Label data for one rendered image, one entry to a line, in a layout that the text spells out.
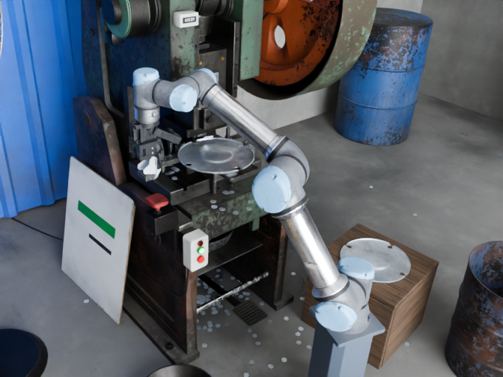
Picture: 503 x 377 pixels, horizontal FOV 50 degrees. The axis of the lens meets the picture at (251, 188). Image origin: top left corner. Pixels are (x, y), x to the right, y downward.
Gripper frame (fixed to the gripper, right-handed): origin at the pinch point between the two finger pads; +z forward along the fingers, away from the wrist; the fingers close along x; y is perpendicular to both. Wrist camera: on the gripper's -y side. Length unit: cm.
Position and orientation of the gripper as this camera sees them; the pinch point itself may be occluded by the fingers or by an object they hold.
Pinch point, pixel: (155, 174)
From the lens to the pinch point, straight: 179.1
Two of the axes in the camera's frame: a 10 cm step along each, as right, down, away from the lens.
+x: 6.4, 4.2, -6.4
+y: -7.7, 2.9, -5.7
